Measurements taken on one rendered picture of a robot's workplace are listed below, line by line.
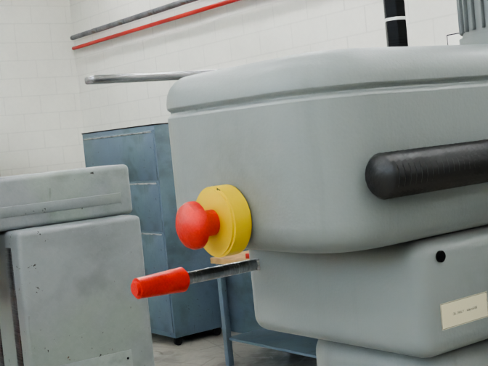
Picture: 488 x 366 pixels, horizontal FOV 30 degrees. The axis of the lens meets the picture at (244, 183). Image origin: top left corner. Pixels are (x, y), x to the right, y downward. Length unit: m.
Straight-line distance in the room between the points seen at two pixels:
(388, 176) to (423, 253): 0.11
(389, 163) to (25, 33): 10.02
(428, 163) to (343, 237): 0.09
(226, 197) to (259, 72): 0.11
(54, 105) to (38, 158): 0.64
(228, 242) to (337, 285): 0.13
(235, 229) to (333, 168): 0.10
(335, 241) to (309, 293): 0.16
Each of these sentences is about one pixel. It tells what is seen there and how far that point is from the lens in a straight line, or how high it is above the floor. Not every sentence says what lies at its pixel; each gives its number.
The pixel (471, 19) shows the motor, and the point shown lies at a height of 1.93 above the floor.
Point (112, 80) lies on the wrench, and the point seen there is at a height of 1.89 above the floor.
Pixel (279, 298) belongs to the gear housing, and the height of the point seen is 1.67.
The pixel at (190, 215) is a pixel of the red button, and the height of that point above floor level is 1.77.
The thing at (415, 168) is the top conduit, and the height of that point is 1.79.
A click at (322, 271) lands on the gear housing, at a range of 0.84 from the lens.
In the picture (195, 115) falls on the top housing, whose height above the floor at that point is 1.85.
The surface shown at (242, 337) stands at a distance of 7.36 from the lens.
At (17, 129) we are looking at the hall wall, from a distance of 10.46.
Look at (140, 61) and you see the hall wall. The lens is 9.55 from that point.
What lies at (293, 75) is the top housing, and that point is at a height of 1.87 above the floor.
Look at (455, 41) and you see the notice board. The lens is 6.35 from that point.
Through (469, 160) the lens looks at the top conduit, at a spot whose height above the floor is 1.79.
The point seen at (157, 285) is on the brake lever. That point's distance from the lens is 0.84.
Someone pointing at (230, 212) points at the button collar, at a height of 1.77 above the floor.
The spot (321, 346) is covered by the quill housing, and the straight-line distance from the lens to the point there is 0.93.
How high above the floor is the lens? 1.83
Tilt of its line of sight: 3 degrees down
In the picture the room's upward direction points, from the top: 6 degrees counter-clockwise
